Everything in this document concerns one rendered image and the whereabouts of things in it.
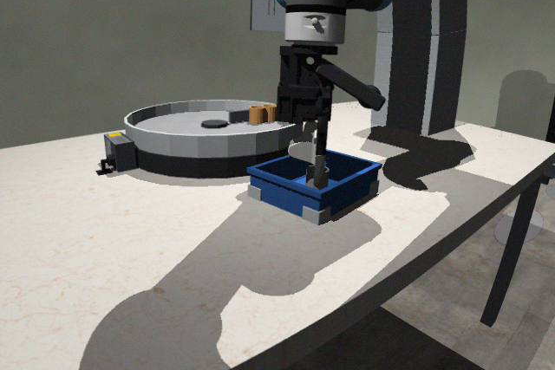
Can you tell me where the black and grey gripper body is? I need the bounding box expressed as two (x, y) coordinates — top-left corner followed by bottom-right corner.
(277, 44), (338, 125)

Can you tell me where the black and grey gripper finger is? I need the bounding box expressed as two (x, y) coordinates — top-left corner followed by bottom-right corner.
(290, 121), (317, 145)
(288, 102), (329, 185)

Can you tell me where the grey round turntable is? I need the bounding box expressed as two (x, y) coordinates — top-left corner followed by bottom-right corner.
(96, 100), (304, 179)

